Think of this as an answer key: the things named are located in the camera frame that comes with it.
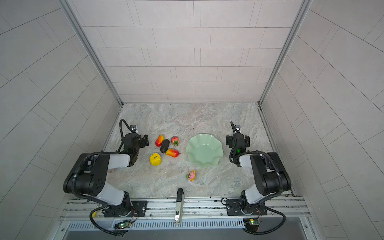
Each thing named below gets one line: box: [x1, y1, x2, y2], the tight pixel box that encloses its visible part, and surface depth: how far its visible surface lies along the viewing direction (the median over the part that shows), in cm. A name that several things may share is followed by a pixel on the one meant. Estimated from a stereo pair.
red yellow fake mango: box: [155, 135, 165, 147], surface depth 94 cm
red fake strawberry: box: [171, 136, 180, 146], surface depth 93 cm
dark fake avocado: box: [160, 139, 170, 154], surface depth 93 cm
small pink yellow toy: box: [186, 170, 196, 182], surface depth 80 cm
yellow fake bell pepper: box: [149, 153, 162, 166], surface depth 84 cm
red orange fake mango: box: [166, 148, 180, 158], surface depth 89 cm
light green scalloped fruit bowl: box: [185, 133, 224, 169], surface depth 92 cm
